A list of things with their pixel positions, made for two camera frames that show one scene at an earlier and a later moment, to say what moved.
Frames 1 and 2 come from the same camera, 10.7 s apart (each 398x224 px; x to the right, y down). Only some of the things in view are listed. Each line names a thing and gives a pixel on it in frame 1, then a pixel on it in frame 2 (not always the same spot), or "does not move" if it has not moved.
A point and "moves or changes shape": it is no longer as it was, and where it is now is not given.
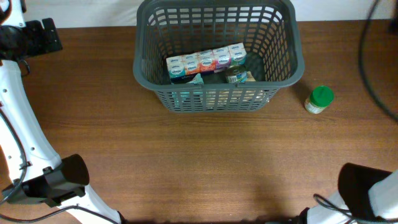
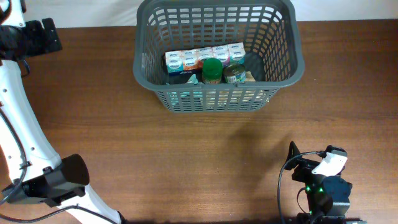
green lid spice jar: [320, 98] to [212, 71]
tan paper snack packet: [237, 98] does not move
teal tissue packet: [184, 96] moves or changes shape
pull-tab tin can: [237, 74] does not move
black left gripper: [35, 30] does not move
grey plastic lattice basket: [270, 31] does not move
